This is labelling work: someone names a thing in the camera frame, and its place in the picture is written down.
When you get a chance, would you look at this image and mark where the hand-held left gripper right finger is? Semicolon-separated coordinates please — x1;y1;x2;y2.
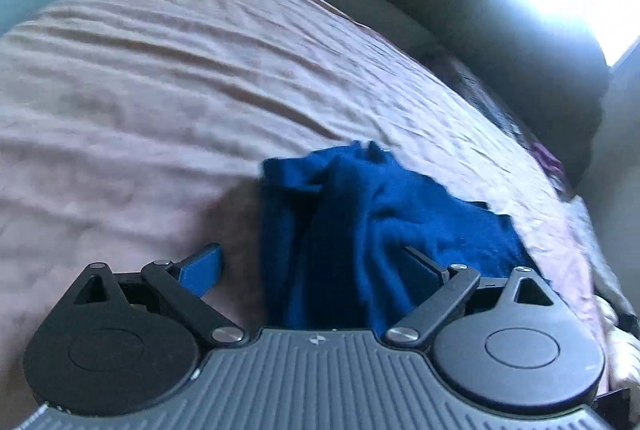
385;246;566;352

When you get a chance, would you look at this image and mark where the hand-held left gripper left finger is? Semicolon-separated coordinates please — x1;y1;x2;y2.
74;243;249;351

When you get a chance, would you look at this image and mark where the blue garment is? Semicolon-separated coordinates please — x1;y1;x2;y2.
259;139;551;332

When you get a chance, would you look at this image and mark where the pale pink bed sheet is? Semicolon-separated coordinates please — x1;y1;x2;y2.
0;0;618;411

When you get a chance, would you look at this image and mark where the pale crumpled cloth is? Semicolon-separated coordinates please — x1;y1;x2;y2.
562;193;640;393

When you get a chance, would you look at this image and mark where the dark headboard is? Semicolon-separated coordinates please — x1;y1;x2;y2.
377;0;612;183

